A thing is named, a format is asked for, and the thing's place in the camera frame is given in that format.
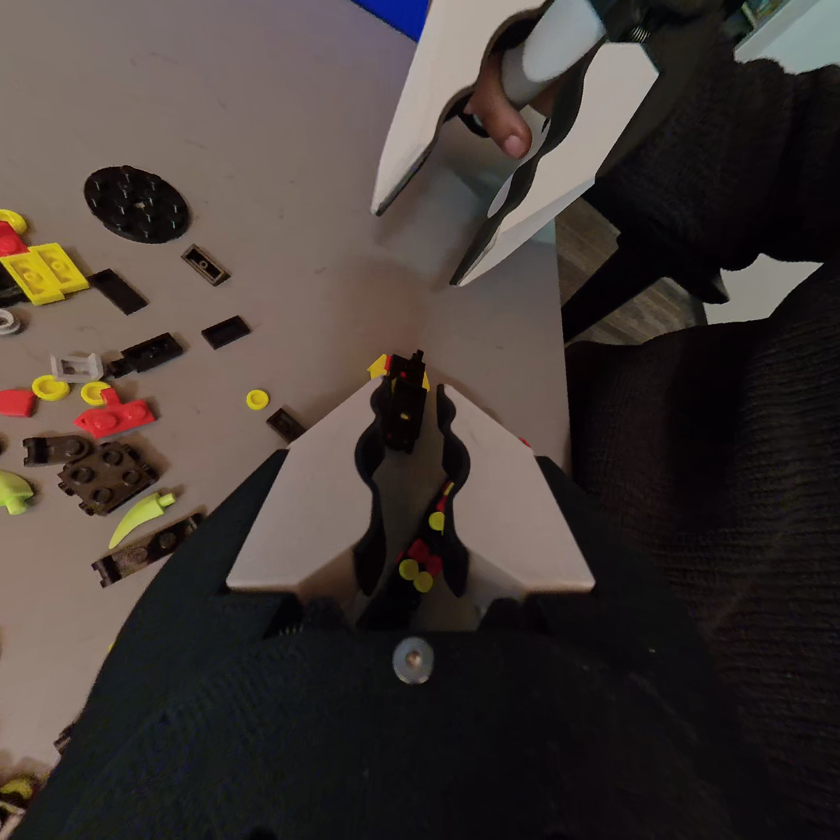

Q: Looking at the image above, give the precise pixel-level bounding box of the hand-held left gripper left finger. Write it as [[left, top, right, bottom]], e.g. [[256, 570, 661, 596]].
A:
[[226, 377, 395, 619]]

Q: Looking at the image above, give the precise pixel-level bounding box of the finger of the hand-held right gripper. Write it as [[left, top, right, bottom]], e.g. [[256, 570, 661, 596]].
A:
[[369, 0, 548, 219], [448, 39, 661, 288]]

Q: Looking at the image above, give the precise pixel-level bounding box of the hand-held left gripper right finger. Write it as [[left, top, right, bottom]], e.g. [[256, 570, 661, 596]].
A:
[[436, 384, 596, 616]]

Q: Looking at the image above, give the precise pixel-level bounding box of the yellow and red lego assembly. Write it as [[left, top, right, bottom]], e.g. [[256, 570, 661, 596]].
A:
[[366, 350, 432, 455]]

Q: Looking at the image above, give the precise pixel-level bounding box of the pile of lego pieces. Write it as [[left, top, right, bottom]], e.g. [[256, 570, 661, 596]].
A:
[[0, 209, 308, 590]]

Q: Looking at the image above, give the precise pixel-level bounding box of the long black red lego assembly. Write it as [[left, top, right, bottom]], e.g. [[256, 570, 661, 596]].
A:
[[384, 436, 532, 614]]

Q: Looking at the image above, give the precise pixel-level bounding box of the black round lego plate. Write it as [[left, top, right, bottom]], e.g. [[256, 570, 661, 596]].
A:
[[83, 164, 190, 245]]

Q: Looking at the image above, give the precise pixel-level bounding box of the person's right hand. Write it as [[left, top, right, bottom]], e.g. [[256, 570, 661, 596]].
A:
[[468, 56, 570, 160]]

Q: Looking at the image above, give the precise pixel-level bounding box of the blue plastic bin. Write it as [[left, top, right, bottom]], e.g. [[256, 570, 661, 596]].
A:
[[350, 0, 431, 43]]

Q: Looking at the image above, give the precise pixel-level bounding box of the black furniture leg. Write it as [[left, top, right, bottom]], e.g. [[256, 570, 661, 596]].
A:
[[561, 226, 731, 343]]

